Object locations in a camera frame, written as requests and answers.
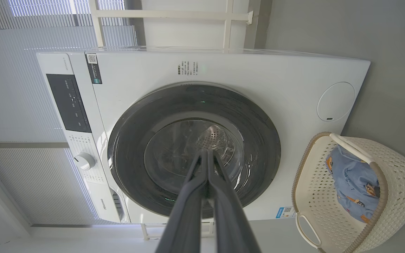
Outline white front-load washing machine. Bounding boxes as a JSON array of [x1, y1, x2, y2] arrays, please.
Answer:
[[36, 49, 371, 225]]

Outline dark round washer door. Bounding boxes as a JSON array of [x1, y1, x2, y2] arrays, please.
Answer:
[[108, 83, 281, 219]]

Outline white metal railing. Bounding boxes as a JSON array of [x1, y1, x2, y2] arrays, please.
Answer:
[[89, 0, 254, 53]]

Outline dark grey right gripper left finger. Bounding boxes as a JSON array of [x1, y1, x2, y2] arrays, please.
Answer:
[[155, 151, 210, 253]]

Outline blue cartoon print garment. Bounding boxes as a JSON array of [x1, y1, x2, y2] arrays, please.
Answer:
[[336, 195, 373, 224], [326, 144, 381, 211]]

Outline white washing machine control knob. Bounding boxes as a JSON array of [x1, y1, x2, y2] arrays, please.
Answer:
[[73, 152, 96, 171]]

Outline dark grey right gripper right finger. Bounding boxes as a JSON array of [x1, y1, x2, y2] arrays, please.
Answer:
[[208, 151, 261, 253]]

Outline cream perforated laundry basket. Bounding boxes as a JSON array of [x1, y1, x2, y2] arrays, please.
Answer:
[[291, 132, 405, 253]]

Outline blue energy label sticker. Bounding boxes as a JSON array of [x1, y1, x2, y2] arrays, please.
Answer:
[[276, 207, 296, 219]]

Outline white window blinds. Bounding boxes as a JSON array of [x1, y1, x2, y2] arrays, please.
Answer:
[[0, 0, 136, 225]]

